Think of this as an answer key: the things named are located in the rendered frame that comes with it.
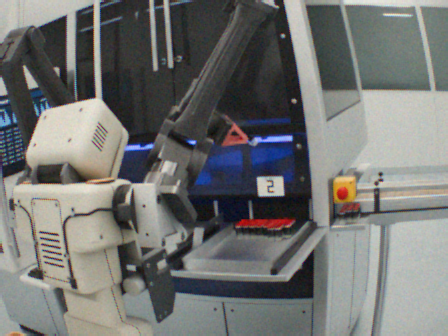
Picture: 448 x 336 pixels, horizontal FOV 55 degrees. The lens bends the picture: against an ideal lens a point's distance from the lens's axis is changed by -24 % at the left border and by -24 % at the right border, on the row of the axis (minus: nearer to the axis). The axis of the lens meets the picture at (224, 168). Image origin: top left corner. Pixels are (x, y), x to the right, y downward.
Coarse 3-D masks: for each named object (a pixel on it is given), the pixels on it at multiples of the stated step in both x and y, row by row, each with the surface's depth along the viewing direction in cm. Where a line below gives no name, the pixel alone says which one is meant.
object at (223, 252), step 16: (304, 224) 163; (208, 240) 161; (224, 240) 170; (240, 240) 168; (256, 240) 166; (288, 240) 161; (192, 256) 152; (208, 256) 156; (224, 256) 155; (240, 256) 153; (256, 256) 151; (272, 256) 149
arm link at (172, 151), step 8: (168, 136) 104; (168, 144) 103; (176, 144) 103; (184, 144) 104; (192, 144) 106; (160, 152) 100; (168, 152) 101; (176, 152) 101; (184, 152) 103; (160, 160) 100; (168, 160) 100; (176, 160) 100; (184, 160) 101; (184, 168) 100
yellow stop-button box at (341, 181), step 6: (336, 180) 164; (342, 180) 163; (348, 180) 162; (354, 180) 163; (336, 186) 164; (342, 186) 163; (348, 186) 162; (354, 186) 163; (348, 192) 162; (354, 192) 163; (336, 198) 164; (348, 198) 162; (354, 198) 163
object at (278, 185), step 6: (258, 180) 175; (264, 180) 174; (270, 180) 173; (276, 180) 172; (282, 180) 171; (258, 186) 175; (264, 186) 174; (276, 186) 172; (282, 186) 172; (264, 192) 175; (276, 192) 173; (282, 192) 172
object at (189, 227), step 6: (216, 216) 186; (222, 216) 191; (198, 222) 194; (204, 222) 193; (210, 222) 182; (216, 222) 186; (222, 222) 191; (186, 228) 188; (192, 228) 187; (204, 228) 178; (192, 234) 171; (186, 240) 167; (168, 246) 162; (174, 246) 161
